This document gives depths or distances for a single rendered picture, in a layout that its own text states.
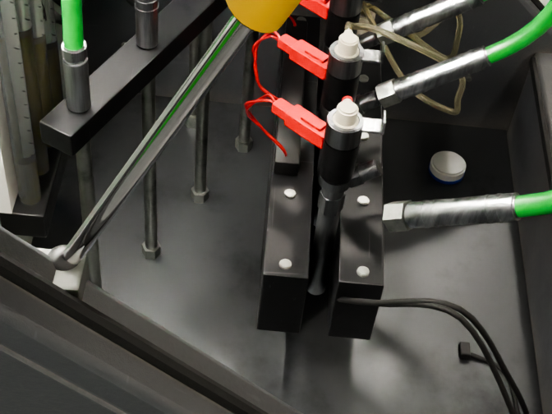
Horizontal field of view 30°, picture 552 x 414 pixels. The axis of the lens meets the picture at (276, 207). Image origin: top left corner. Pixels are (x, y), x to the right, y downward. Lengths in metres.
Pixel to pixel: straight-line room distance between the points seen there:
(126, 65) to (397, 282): 0.38
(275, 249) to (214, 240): 0.20
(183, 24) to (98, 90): 0.10
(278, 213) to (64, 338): 0.50
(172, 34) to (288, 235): 0.19
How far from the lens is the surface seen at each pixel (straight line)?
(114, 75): 0.82
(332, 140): 0.77
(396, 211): 0.70
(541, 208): 0.65
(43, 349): 0.40
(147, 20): 0.82
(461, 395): 0.98
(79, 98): 0.77
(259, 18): 0.30
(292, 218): 0.88
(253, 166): 1.12
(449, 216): 0.68
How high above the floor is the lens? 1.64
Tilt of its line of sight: 48 degrees down
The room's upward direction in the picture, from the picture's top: 7 degrees clockwise
